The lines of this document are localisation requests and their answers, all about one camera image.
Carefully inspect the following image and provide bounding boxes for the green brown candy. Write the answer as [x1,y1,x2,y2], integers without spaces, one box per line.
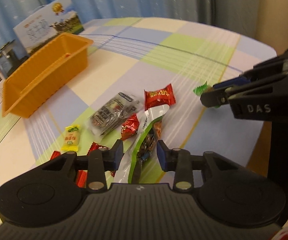
[193,82,220,108]

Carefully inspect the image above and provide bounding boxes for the red triangular snack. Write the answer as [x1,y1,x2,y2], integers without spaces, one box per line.
[50,151,87,188]

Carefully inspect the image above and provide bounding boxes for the long green snack bag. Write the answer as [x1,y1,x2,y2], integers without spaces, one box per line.
[113,104,169,184]

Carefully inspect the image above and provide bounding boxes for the small shiny red candy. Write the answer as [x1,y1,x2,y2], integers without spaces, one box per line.
[121,114,140,141]

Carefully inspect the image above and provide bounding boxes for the large red snack packet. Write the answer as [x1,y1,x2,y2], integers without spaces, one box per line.
[144,83,176,110]

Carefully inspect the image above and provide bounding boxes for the red candy white text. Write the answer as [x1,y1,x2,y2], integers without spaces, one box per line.
[87,142,116,178]

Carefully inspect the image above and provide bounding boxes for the yellow wrapped candy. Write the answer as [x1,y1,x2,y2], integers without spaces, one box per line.
[61,125,81,152]

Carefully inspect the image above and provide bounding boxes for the grey clear snack packet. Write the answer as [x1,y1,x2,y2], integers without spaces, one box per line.
[86,92,143,137]

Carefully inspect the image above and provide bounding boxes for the plaid tablecloth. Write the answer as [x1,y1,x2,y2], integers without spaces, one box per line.
[0,18,276,185]

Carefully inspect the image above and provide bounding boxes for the orange plastic tray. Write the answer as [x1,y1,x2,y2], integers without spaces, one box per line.
[2,33,93,118]

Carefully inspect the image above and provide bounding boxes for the glass jar with black lid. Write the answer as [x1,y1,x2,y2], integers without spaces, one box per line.
[0,40,29,78]

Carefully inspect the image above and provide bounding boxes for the milk carton box with cow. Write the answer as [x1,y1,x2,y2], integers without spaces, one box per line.
[13,0,84,55]

